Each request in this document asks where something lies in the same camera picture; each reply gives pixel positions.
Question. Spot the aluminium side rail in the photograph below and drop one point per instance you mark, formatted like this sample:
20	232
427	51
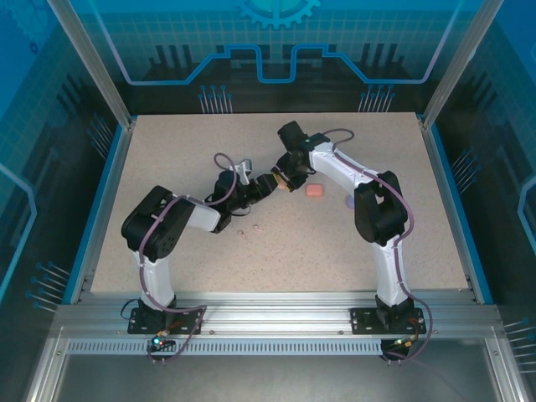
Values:
108	201
439	167

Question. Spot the purple earbud charging case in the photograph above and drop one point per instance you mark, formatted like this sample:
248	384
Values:
348	203

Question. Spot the lit power connector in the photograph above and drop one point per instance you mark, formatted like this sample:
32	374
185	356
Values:
160	342
403	343

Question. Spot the grey metal tray panel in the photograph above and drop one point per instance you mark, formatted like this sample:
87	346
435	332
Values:
272	379

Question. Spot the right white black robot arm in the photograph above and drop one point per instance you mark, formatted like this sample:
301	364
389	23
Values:
385	276

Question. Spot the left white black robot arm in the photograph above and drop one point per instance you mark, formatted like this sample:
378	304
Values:
161	280

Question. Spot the aluminium frame post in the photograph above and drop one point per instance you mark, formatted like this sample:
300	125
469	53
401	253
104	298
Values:
100	71
454	63

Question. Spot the wide aluminium base rail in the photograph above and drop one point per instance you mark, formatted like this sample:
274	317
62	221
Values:
276	314

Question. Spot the pale pink round charging case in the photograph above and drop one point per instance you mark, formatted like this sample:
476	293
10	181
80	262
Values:
283	184

